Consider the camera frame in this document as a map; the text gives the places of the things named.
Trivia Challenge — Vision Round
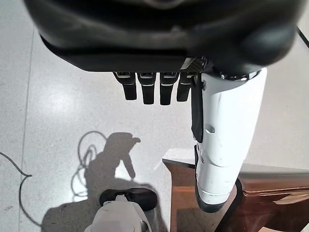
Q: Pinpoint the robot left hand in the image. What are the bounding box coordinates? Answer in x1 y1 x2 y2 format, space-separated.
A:
23 0 304 214

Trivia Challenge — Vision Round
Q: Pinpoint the dark brown wooden stool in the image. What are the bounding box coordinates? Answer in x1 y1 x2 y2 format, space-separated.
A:
162 158 309 232

